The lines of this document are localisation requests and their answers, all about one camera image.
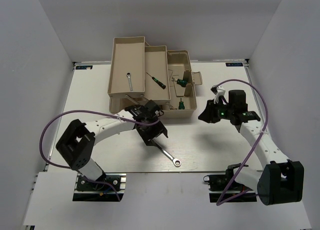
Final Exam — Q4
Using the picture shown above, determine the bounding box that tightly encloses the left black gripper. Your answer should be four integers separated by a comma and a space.
137, 115, 168, 147

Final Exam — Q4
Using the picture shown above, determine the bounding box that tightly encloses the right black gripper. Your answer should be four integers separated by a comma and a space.
198, 98, 234, 124

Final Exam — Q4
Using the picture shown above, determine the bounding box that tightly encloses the stubby green orange screwdriver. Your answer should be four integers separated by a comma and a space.
178, 98, 185, 110

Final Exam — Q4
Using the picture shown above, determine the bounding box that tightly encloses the large ratchet wrench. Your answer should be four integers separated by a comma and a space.
153, 141, 181, 168

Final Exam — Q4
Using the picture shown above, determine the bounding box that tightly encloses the thin black green screwdriver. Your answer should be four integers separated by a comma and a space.
147, 72, 166, 89

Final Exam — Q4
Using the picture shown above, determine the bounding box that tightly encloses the beige cantilever toolbox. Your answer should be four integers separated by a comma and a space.
107, 36, 203, 119

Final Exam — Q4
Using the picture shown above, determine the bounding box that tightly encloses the small combination wrench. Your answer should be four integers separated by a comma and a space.
126, 72, 133, 92

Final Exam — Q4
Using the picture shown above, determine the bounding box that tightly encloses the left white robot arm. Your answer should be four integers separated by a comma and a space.
55, 100, 168, 190

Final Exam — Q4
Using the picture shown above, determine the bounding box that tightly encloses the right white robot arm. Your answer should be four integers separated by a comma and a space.
198, 86, 304, 206

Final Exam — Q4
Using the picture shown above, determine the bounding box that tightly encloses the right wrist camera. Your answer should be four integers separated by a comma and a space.
210, 85, 228, 104

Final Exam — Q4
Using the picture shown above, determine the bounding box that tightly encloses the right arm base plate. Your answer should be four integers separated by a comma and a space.
202, 173, 258, 204

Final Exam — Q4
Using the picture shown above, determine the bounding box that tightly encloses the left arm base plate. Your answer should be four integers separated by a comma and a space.
72, 173, 127, 202

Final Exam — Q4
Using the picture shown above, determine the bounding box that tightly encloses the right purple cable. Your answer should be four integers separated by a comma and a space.
211, 79, 270, 206

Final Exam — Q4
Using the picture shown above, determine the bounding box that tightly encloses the purple cable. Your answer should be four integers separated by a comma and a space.
211, 79, 270, 206
39, 110, 161, 200

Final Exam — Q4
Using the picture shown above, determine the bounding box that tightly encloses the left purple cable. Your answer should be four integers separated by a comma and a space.
39, 110, 161, 200

